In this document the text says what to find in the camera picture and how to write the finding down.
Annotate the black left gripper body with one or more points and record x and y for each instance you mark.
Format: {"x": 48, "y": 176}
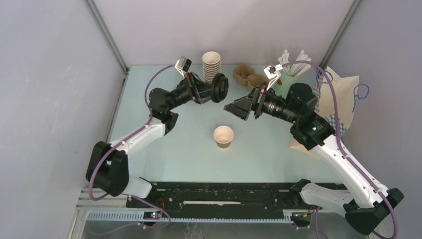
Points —
{"x": 190, "y": 90}

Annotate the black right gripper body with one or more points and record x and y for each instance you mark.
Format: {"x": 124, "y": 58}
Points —
{"x": 267, "y": 104}

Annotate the black cup lid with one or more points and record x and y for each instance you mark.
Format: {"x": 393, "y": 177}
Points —
{"x": 219, "y": 88}

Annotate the single brown paper cup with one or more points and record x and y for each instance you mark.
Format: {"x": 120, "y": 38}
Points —
{"x": 223, "y": 136}

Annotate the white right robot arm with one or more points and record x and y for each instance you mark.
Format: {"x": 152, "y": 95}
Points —
{"x": 367, "y": 202}

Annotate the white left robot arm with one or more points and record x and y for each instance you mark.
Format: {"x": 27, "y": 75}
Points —
{"x": 108, "y": 167}

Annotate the green straw holder cup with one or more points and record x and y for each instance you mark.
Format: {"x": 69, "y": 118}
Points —
{"x": 285, "y": 81}

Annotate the brown pulp cup carrier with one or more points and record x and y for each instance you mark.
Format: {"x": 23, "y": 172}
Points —
{"x": 245, "y": 75}

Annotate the stack of brown paper cups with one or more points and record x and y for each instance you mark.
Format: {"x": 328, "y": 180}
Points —
{"x": 211, "y": 65}

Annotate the bundle of white wrapped straws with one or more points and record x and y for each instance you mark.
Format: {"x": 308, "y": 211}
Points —
{"x": 297, "y": 68}

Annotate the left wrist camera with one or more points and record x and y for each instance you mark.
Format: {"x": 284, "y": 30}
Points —
{"x": 182, "y": 65}

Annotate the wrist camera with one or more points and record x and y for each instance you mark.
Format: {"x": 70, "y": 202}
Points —
{"x": 182, "y": 65}
{"x": 273, "y": 73}

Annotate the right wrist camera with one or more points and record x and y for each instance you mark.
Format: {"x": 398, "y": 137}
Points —
{"x": 273, "y": 73}

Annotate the paper takeout bag blue handles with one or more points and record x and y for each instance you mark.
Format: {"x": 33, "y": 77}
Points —
{"x": 335, "y": 98}

